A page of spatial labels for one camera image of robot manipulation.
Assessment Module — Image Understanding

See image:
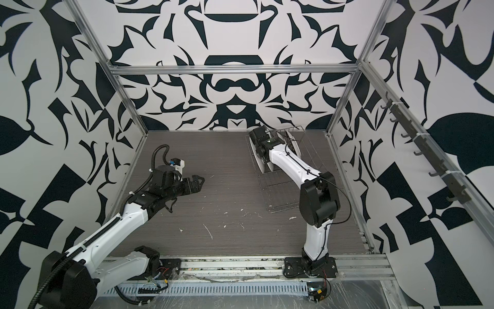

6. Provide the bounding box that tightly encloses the white slotted cable duct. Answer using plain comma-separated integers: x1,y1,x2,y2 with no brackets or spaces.
120,281,308,297

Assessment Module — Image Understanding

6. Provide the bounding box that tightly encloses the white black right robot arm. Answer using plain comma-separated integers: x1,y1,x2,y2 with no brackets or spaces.
249,126,340,278

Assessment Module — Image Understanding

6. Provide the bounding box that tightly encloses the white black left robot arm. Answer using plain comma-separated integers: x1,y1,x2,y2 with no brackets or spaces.
28,162,205,308

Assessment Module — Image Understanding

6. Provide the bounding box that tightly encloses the small green circuit board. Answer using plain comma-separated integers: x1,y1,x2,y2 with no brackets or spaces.
307,282,332,303

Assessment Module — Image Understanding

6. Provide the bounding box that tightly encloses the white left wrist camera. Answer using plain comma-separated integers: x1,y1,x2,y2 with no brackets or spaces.
169,158,185,174

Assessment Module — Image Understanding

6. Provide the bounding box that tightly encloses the white plate in rack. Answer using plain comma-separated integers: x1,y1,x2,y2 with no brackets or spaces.
261,149,274,172

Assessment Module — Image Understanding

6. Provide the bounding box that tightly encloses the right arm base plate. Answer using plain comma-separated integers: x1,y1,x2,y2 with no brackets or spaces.
283,255,338,279

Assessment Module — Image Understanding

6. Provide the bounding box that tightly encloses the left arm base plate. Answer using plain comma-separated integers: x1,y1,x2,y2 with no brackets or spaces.
143,258,182,280

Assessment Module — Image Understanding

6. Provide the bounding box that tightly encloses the grey wall hook rail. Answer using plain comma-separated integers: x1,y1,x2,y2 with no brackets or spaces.
382,93,472,204

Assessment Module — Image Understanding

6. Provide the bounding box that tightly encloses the green rimmed round plate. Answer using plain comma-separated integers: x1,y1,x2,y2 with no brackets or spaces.
248,138,266,174

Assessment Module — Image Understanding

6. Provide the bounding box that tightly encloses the wire dish rack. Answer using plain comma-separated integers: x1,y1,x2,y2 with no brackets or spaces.
246,126,329,214

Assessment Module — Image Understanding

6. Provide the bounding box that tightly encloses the black corrugated cable conduit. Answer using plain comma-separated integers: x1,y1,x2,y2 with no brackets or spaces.
26,216,120,309

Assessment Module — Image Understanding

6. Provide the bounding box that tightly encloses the red lettered round plate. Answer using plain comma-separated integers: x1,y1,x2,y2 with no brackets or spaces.
285,130,302,158

